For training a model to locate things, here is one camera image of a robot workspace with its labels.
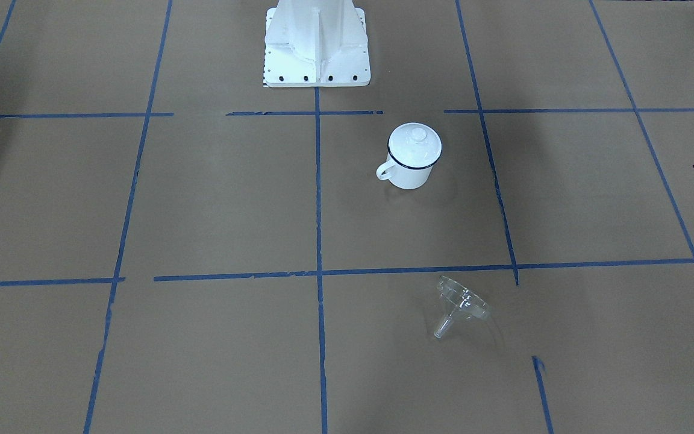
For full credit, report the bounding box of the white mug lid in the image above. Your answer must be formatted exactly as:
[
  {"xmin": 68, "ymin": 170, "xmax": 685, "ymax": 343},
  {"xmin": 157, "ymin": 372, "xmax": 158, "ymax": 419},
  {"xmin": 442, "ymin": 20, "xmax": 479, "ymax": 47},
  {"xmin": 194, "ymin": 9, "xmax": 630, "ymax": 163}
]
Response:
[{"xmin": 387, "ymin": 122, "xmax": 443, "ymax": 169}]

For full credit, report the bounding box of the white enamel mug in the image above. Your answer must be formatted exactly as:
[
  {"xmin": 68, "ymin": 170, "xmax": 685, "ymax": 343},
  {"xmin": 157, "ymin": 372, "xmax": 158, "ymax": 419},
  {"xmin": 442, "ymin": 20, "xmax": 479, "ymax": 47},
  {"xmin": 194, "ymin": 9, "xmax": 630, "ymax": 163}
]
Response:
[{"xmin": 375, "ymin": 146, "xmax": 442, "ymax": 190}]

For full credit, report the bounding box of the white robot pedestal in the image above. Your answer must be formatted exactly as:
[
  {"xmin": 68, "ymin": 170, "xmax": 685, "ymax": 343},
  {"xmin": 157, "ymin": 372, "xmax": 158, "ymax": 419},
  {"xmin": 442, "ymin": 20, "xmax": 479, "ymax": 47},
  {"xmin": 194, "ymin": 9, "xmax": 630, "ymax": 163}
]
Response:
[{"xmin": 263, "ymin": 1, "xmax": 372, "ymax": 88}]

